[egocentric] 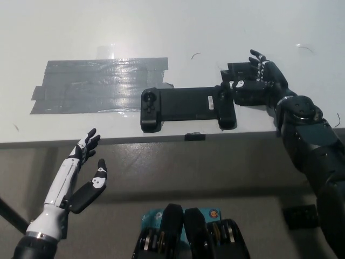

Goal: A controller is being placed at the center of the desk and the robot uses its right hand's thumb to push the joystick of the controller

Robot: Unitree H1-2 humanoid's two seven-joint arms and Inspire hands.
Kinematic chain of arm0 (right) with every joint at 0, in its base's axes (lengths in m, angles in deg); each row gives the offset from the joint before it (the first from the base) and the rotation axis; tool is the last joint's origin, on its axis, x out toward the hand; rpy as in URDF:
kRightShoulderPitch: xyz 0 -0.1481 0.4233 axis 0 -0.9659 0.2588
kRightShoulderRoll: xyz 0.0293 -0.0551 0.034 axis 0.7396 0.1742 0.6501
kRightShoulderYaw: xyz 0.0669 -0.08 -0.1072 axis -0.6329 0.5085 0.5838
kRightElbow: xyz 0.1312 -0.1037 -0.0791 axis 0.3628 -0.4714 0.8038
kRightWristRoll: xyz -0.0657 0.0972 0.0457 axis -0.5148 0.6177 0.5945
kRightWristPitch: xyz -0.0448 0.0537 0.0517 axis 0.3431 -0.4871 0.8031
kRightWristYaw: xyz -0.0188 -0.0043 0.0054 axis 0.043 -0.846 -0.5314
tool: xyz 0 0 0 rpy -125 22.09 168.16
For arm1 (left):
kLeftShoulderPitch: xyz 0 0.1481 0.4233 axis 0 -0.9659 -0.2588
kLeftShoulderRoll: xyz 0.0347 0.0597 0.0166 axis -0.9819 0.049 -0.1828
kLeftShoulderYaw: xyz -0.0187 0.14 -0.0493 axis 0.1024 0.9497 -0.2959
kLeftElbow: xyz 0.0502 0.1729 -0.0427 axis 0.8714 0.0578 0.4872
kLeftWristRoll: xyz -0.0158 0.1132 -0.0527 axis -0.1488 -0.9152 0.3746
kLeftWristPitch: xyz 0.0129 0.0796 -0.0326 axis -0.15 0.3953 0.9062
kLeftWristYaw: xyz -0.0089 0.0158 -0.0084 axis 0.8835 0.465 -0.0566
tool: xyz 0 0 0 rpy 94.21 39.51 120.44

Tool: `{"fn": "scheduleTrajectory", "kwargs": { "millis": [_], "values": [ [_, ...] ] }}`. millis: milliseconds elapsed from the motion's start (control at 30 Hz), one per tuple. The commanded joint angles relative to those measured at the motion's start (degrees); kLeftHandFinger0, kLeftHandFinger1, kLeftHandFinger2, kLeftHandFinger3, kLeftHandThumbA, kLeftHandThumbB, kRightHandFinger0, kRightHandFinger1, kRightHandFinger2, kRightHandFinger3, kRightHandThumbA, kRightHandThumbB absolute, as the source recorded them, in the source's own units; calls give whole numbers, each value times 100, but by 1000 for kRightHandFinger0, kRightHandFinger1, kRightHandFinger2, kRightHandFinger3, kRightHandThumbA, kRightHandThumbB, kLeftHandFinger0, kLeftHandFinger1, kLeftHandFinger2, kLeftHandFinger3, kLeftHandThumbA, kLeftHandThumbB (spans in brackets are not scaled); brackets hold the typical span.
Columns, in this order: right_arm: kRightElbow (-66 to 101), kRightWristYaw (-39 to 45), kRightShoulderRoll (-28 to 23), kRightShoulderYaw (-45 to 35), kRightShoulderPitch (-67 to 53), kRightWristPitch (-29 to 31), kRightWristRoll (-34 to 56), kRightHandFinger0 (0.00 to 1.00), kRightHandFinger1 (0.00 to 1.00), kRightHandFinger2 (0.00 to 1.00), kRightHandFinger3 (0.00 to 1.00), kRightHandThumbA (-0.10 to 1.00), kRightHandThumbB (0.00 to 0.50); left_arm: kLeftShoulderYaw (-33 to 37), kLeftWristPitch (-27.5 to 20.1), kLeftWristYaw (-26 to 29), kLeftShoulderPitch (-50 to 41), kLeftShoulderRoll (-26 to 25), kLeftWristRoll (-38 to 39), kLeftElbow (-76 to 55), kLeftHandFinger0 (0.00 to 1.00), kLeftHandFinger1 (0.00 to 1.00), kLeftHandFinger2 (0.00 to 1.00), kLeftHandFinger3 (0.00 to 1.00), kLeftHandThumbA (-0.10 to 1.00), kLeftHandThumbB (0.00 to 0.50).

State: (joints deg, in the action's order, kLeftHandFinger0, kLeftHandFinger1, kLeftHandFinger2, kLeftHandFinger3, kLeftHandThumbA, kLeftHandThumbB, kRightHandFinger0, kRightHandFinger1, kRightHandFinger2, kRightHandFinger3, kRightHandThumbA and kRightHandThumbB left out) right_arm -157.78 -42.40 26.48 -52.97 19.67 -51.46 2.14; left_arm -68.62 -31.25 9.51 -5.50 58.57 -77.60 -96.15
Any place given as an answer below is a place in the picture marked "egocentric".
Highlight small black tape patch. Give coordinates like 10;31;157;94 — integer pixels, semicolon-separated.
220;62;275;106

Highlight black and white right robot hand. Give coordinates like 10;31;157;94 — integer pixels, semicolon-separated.
227;49;296;106

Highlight large grey duct tape patch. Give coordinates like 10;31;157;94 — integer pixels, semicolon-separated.
29;57;175;115

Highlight black game controller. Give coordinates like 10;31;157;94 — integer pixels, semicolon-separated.
139;84;238;133

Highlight black robot body teal tops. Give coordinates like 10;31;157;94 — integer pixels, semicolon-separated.
132;203;253;259

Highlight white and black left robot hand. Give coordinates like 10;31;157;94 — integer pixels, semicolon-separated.
25;128;108;241

